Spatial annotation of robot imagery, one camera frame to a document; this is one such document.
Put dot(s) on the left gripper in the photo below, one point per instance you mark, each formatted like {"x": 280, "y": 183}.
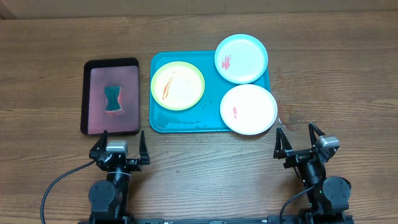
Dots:
{"x": 136, "y": 163}

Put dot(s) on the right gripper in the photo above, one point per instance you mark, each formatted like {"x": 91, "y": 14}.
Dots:
{"x": 283, "y": 149}

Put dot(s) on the white plate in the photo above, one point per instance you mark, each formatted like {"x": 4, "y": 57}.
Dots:
{"x": 248, "y": 109}

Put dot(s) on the green and orange sponge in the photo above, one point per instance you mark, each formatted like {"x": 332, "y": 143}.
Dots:
{"x": 113, "y": 99}

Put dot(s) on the yellow-green plate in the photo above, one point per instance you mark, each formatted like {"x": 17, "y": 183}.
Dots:
{"x": 177, "y": 85}

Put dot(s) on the light blue plate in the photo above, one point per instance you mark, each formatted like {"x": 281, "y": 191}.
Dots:
{"x": 241, "y": 58}

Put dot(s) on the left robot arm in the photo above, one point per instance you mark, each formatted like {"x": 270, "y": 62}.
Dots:
{"x": 109, "y": 197}

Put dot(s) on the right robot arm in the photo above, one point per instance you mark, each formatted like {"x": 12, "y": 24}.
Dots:
{"x": 327, "y": 196}

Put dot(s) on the black tray with red liquid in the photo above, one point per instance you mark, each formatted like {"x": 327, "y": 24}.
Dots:
{"x": 97, "y": 74}

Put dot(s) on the teal plastic tray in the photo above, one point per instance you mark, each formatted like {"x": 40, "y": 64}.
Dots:
{"x": 205, "y": 115}

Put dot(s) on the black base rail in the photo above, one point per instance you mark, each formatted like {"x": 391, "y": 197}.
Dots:
{"x": 211, "y": 221}

